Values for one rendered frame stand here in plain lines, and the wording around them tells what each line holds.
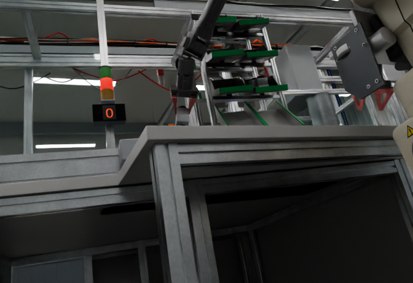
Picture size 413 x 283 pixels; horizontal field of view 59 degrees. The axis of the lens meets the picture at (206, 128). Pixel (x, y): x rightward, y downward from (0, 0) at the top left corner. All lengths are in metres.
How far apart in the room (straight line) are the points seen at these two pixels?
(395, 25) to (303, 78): 1.67
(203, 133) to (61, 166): 0.48
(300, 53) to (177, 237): 2.13
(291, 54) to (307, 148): 1.77
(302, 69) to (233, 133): 1.86
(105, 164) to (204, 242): 0.35
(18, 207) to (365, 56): 0.87
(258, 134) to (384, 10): 0.40
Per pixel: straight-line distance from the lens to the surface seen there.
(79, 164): 1.06
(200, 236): 0.98
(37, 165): 1.07
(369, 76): 0.87
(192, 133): 0.71
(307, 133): 0.85
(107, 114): 1.42
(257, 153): 0.78
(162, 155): 0.69
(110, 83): 1.49
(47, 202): 0.98
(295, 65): 2.57
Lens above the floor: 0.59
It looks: 21 degrees up
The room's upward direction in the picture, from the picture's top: 10 degrees counter-clockwise
